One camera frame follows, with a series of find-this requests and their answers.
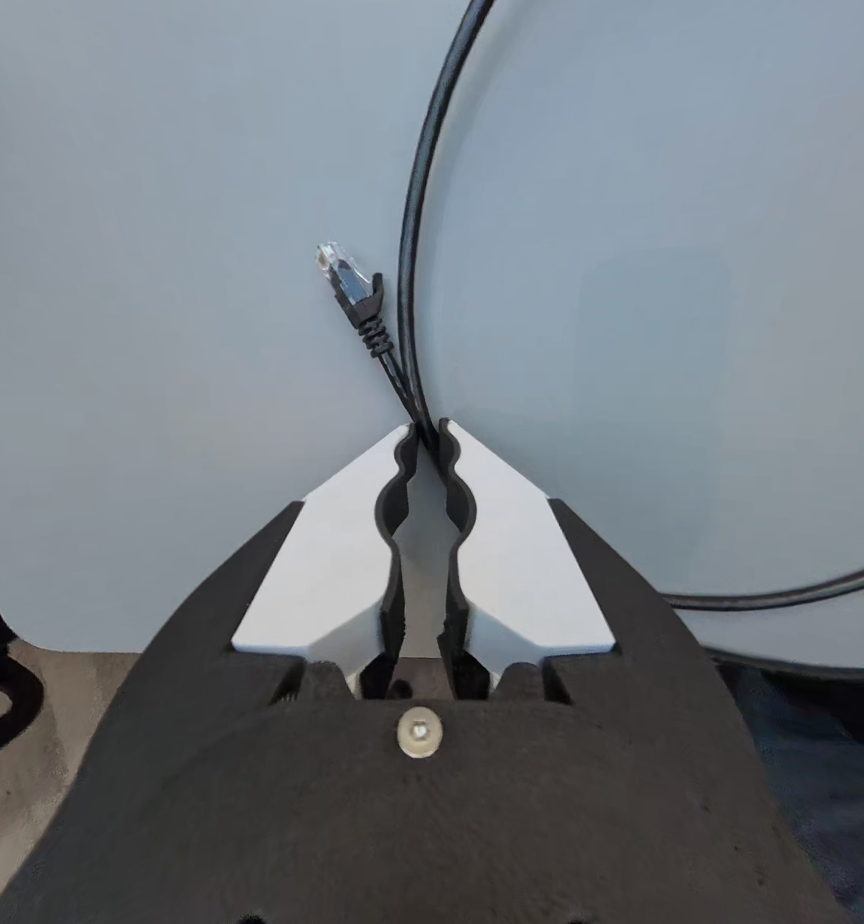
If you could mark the black office chair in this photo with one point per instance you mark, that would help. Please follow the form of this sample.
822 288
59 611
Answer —
13 693

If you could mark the person's dark trousers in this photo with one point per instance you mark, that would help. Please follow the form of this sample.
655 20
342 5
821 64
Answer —
821 758

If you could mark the grey desk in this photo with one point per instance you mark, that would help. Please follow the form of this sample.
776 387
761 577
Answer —
150 289

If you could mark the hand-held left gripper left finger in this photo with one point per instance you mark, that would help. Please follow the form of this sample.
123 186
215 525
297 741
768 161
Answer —
316 577

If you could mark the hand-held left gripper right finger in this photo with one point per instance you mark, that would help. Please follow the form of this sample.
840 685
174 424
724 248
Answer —
533 577

